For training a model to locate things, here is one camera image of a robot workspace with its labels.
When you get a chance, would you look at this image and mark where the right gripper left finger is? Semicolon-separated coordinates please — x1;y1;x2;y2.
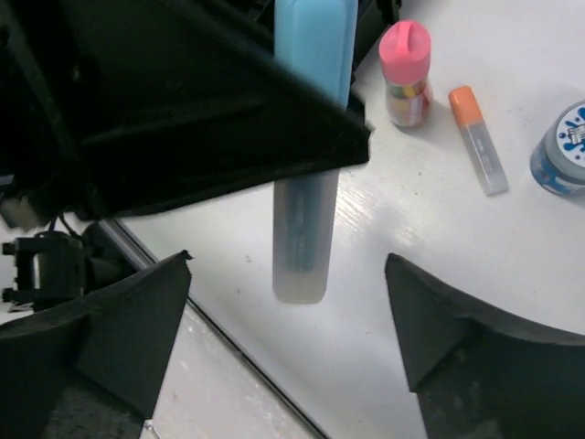
1;251;191;438

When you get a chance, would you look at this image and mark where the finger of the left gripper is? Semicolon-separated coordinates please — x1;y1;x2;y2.
1;1;369;224

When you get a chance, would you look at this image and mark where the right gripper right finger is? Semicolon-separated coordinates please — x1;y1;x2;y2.
385;253;584;439

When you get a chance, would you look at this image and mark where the blue jar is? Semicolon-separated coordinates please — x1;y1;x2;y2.
530;101;584;196

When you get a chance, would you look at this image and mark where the blue highlighter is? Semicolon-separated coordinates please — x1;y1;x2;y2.
271;0;358;305

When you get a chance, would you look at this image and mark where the orange-capped highlighter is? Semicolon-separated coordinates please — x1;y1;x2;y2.
449;86;509;197

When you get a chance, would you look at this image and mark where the pink-capped small bottle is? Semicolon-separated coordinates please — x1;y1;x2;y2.
378;20;433;128

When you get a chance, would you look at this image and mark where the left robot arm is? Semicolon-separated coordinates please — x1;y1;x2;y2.
1;1;369;310

